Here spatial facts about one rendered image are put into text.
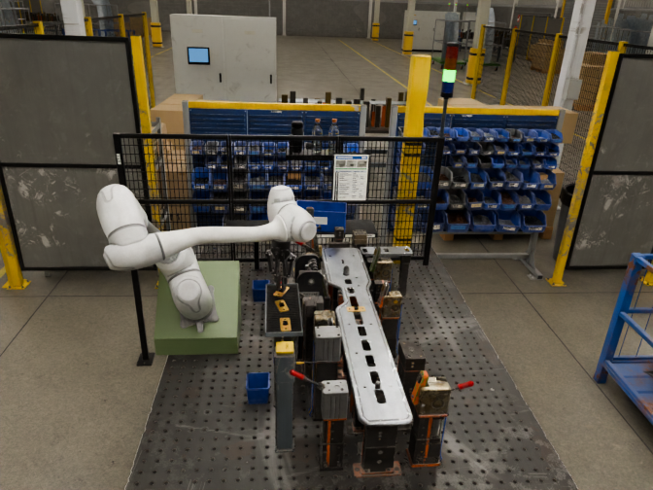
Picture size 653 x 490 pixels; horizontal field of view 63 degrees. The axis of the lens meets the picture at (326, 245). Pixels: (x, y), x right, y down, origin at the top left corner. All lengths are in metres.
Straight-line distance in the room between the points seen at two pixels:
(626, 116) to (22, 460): 4.75
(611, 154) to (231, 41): 5.95
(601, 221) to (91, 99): 4.26
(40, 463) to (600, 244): 4.53
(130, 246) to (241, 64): 7.22
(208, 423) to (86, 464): 1.12
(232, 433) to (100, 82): 2.86
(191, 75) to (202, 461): 7.50
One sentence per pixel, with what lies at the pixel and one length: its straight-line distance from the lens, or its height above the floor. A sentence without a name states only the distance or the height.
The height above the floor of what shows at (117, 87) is 1.64.
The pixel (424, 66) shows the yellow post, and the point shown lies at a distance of 3.21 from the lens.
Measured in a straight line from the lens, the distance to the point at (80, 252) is 4.82.
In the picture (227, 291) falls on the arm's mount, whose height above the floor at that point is 0.96.
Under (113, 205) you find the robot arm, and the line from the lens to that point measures 1.96.
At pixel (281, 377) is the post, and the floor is 1.05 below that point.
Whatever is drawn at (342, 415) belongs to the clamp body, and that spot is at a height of 0.96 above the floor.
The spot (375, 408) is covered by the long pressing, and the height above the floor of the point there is 1.00.
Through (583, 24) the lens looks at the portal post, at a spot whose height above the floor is 2.13.
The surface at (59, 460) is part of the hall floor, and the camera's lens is 3.35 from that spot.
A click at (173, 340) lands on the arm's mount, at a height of 0.78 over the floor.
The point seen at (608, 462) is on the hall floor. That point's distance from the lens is 3.53.
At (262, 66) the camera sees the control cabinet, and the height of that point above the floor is 1.29.
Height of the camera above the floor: 2.26
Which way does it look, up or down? 25 degrees down
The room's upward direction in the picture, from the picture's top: 2 degrees clockwise
